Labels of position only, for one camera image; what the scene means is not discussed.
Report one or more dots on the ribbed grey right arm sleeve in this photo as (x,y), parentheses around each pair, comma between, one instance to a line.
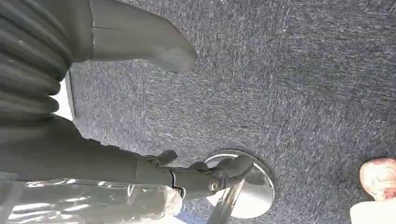
(28,61)

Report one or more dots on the person's pink white shoe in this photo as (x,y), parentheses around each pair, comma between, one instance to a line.
(379,179)

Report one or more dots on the chrome round stand base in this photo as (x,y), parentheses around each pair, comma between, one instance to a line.
(256,191)

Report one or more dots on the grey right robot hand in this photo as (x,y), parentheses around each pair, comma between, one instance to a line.
(77,160)

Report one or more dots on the white desk panel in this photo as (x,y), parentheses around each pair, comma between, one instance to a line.
(64,102)

